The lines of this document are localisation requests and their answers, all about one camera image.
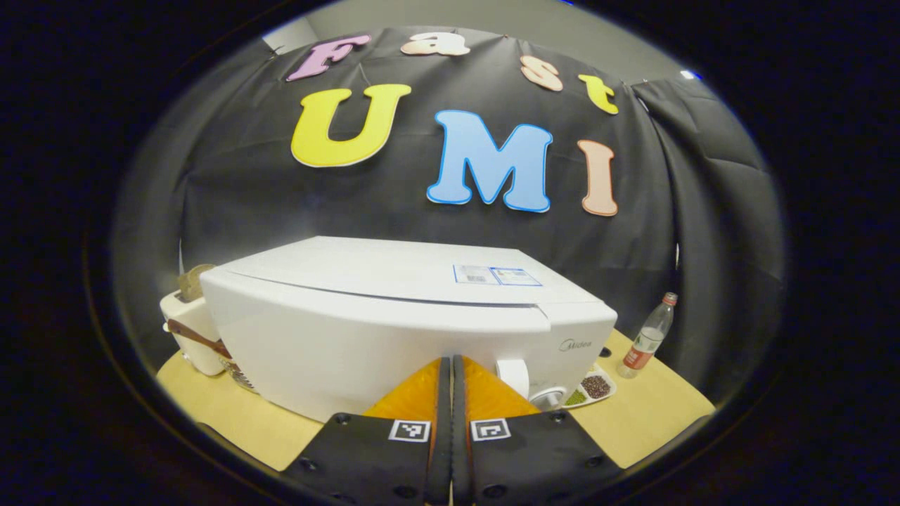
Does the white divided dish of beans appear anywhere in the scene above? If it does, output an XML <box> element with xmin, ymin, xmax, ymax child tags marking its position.
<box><xmin>560</xmin><ymin>363</ymin><xmax>617</xmax><ymax>410</ymax></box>

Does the clear plastic water bottle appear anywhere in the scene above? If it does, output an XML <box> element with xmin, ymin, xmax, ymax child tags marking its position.
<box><xmin>617</xmin><ymin>292</ymin><xmax>679</xmax><ymax>380</ymax></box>

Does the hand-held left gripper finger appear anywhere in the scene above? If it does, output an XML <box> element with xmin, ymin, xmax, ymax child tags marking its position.
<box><xmin>280</xmin><ymin>356</ymin><xmax>452</xmax><ymax>506</ymax></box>
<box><xmin>451</xmin><ymin>354</ymin><xmax>625</xmax><ymax>506</ymax></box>

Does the wire rack with wooden handle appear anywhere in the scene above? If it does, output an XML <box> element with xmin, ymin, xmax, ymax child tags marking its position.
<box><xmin>167</xmin><ymin>319</ymin><xmax>259</xmax><ymax>394</ymax></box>

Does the white microwave oven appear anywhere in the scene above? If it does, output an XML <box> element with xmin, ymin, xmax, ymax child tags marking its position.
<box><xmin>200</xmin><ymin>235</ymin><xmax>618</xmax><ymax>424</ymax></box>

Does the white toaster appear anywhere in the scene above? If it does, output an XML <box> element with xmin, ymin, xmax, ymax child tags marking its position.
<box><xmin>160</xmin><ymin>290</ymin><xmax>227</xmax><ymax>377</ymax></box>

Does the brown bread slice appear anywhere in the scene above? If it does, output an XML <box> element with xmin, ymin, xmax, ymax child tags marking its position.
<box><xmin>176</xmin><ymin>264</ymin><xmax>217</xmax><ymax>303</ymax></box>

